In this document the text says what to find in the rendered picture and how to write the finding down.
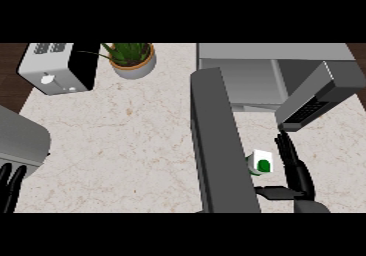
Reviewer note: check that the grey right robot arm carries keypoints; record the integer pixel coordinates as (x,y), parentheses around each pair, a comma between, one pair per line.
(312,207)

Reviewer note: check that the grey rounded appliance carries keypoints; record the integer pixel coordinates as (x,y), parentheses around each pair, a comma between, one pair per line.
(17,133)

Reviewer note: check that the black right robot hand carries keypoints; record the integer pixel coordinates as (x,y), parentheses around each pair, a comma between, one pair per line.
(300,176)

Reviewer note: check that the grey microwave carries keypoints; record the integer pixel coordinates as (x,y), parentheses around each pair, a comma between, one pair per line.
(250,80)

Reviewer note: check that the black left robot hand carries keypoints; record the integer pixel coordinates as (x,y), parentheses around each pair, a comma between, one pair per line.
(9,190)

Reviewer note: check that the white and green milk carton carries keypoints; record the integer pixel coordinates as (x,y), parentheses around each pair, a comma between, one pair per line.
(263,158)

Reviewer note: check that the green plant in grey pot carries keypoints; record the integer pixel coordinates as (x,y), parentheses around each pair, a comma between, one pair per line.
(135,68)

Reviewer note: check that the dark grey microwave door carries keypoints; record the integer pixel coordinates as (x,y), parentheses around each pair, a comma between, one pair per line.
(216,140)

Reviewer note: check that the white and black toaster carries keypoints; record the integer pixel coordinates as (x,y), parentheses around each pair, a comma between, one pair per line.
(51,71)

